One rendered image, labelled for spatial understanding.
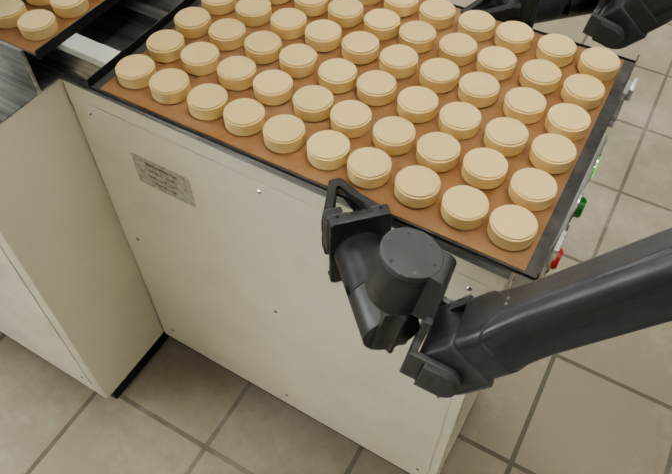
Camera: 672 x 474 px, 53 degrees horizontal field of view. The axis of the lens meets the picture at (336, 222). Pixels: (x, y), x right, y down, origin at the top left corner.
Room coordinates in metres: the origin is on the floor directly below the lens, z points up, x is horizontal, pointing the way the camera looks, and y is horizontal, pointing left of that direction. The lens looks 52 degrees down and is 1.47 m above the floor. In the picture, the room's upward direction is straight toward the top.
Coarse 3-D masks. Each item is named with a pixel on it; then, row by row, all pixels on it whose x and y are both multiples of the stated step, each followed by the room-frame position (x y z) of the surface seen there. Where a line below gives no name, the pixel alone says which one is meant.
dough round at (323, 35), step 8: (312, 24) 0.78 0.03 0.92; (320, 24) 0.78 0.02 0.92; (328, 24) 0.78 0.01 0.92; (336, 24) 0.78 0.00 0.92; (312, 32) 0.76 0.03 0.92; (320, 32) 0.76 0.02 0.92; (328, 32) 0.76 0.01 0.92; (336, 32) 0.76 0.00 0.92; (312, 40) 0.75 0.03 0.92; (320, 40) 0.74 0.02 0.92; (328, 40) 0.74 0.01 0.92; (336, 40) 0.75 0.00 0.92; (320, 48) 0.74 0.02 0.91; (328, 48) 0.74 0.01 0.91
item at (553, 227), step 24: (192, 0) 0.86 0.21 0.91; (168, 24) 0.81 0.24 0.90; (144, 48) 0.75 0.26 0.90; (96, 72) 0.69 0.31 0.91; (624, 72) 0.70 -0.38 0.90; (168, 120) 0.61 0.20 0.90; (600, 120) 0.61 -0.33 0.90; (576, 168) 0.53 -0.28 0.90; (336, 192) 0.49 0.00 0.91; (576, 192) 0.48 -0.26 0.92; (552, 216) 0.46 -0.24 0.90; (552, 240) 0.43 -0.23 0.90; (504, 264) 0.39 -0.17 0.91; (528, 264) 0.39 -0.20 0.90
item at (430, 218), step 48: (240, 48) 0.75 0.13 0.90; (336, 48) 0.75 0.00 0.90; (384, 48) 0.75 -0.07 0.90; (432, 48) 0.75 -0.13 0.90; (480, 48) 0.75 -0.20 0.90; (144, 96) 0.65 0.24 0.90; (240, 96) 0.65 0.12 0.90; (336, 96) 0.65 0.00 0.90; (240, 144) 0.57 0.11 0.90; (480, 144) 0.57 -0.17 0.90; (528, 144) 0.57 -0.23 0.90; (576, 144) 0.57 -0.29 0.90; (384, 192) 0.49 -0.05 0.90; (480, 240) 0.43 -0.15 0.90
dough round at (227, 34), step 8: (216, 24) 0.78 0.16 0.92; (224, 24) 0.78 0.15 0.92; (232, 24) 0.78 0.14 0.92; (240, 24) 0.78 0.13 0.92; (216, 32) 0.76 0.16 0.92; (224, 32) 0.76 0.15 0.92; (232, 32) 0.76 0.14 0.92; (240, 32) 0.76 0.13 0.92; (216, 40) 0.75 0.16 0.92; (224, 40) 0.74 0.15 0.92; (232, 40) 0.75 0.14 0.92; (240, 40) 0.75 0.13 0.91; (224, 48) 0.74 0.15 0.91; (232, 48) 0.75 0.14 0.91
